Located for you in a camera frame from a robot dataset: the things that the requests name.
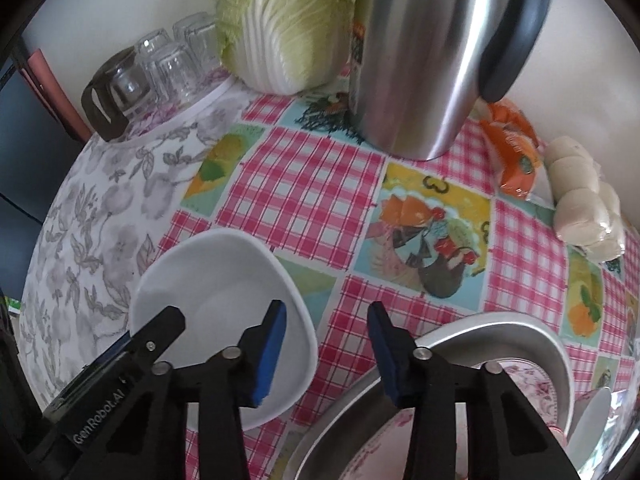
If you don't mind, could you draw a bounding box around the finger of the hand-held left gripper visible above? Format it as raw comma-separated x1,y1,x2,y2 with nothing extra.
42,332,133,421
30,306,187,466

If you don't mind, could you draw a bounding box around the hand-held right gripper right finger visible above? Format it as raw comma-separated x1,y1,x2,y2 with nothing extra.
366,302,583,480

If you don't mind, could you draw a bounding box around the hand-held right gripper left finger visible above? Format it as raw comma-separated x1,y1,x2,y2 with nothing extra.
70,300,288,480

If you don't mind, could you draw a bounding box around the white bowl with dark print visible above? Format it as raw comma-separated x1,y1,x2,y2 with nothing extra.
129,227,319,431

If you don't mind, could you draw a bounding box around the large stainless steel plate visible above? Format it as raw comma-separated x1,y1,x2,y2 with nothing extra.
287,311,576,480

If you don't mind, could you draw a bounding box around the pink floral rimmed plate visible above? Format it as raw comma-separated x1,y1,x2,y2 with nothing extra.
345,357,561,480

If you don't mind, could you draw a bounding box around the plain white bowl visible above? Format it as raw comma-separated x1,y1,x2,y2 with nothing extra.
567,386,613,463

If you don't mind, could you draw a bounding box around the grey floral cloth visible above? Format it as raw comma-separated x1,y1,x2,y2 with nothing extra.
17,67,261,411

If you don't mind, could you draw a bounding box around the pink checked printed tablecloth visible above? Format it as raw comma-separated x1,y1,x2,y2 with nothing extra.
157,65,640,480

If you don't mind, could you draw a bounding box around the dark blue panel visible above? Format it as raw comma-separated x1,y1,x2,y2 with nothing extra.
0,67,76,226

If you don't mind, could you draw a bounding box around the orange snack packet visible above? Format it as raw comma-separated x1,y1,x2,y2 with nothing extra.
480,100,541,201

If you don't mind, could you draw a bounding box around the pack of white steamed buns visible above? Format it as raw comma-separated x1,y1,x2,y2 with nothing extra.
544,135,627,262

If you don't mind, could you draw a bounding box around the pink board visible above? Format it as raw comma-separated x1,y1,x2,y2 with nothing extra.
22,49,93,141

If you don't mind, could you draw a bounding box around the clear drinking glass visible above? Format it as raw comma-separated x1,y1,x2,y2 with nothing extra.
172,11,221,68
136,28,173,61
145,42,198,106

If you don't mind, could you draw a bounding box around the stainless steel kettle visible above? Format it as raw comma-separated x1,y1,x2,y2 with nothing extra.
347,0,553,162

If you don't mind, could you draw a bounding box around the napa cabbage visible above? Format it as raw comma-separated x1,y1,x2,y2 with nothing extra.
215,0,358,96

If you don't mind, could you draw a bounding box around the glass jug with dark handle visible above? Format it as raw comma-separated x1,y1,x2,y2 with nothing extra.
81,46,151,142

